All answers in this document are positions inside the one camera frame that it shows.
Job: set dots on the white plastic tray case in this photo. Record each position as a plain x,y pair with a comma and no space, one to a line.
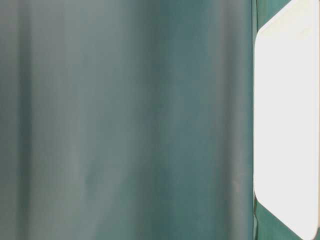
286,122

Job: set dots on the green table cloth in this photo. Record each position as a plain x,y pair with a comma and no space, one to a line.
130,120

